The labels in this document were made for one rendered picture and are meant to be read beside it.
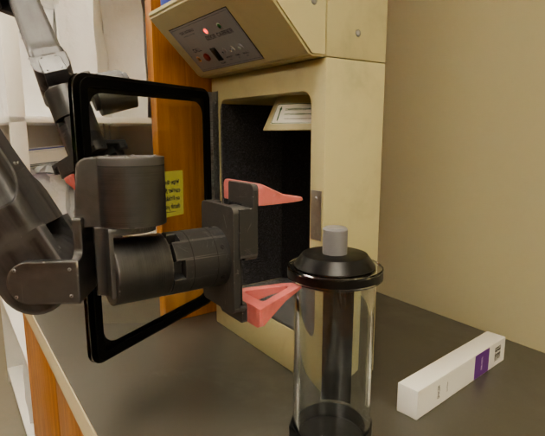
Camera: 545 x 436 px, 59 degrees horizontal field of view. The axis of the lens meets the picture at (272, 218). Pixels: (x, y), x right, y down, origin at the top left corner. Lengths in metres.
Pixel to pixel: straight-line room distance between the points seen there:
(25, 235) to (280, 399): 0.44
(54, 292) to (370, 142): 0.47
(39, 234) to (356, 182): 0.44
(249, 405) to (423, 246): 0.57
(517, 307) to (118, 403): 0.71
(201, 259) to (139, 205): 0.08
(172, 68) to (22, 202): 0.57
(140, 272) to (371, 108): 0.43
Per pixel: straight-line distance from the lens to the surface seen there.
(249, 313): 0.49
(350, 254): 0.54
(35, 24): 1.03
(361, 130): 0.70
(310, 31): 0.65
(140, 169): 0.40
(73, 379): 0.84
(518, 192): 0.98
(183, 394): 0.75
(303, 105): 0.75
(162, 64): 0.94
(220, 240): 0.44
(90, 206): 0.42
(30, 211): 0.43
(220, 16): 0.72
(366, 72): 0.71
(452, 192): 1.05
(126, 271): 0.41
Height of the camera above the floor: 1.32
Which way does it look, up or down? 10 degrees down
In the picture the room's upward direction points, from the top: straight up
